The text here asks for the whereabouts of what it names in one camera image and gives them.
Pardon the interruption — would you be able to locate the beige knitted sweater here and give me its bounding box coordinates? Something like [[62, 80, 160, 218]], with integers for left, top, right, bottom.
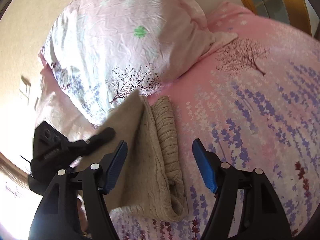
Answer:
[[94, 90, 185, 222]]

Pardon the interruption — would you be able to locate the pink lavender print bedsheet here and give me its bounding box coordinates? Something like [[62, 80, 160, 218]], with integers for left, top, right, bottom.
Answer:
[[110, 2, 319, 239]]

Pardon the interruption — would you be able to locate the pale pink floral pillow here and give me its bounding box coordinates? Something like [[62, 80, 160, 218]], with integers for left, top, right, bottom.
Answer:
[[40, 0, 238, 125]]

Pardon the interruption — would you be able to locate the wooden headboard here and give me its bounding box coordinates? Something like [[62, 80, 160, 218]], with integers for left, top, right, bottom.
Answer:
[[241, 0, 319, 36]]

